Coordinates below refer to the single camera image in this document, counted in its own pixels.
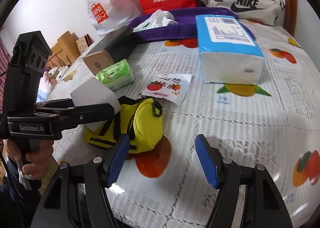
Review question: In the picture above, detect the brown wooden door frame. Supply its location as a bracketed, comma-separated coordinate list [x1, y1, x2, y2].
[284, 0, 297, 36]

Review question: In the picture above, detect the white plush toy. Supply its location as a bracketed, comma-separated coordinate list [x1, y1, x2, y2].
[44, 66, 69, 84]

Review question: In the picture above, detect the green wet wipes pack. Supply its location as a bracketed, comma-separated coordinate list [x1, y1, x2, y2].
[96, 59, 135, 91]

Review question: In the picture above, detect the blue tissue pack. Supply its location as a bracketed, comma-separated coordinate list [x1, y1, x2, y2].
[195, 14, 265, 85]

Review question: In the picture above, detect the brown patterned book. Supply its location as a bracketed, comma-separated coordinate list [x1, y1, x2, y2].
[75, 34, 93, 55]

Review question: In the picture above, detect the purple towel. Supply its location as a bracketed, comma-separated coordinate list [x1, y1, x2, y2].
[133, 7, 239, 43]

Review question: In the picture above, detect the white tomato snack packet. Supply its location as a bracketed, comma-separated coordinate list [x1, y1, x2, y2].
[141, 73, 193, 106]

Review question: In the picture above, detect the white Miniso plastic bag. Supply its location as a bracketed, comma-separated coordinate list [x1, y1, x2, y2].
[84, 0, 142, 36]

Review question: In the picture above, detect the white mesh bag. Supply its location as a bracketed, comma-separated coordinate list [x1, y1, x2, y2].
[149, 10, 178, 29]

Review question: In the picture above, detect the white sponge block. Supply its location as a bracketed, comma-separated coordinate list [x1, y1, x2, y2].
[71, 77, 121, 132]

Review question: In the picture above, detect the yellow black small pouch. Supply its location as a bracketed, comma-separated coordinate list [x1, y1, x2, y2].
[83, 96, 163, 154]

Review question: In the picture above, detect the person's left hand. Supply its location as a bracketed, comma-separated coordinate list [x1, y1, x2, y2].
[4, 139, 54, 180]

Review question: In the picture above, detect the dark green tissue box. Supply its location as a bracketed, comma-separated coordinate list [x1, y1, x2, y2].
[83, 27, 136, 75]

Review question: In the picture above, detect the wooden headboard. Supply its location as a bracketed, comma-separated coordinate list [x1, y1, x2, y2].
[46, 31, 80, 69]

